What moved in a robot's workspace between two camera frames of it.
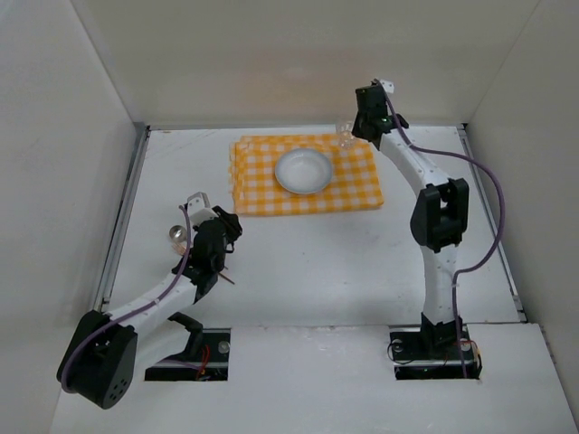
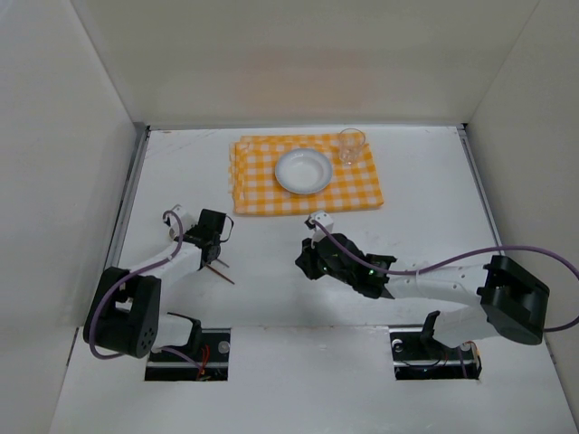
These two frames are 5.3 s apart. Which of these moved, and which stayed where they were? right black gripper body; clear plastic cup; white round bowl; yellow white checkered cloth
Moved: clear plastic cup; right black gripper body
Stayed: white round bowl; yellow white checkered cloth
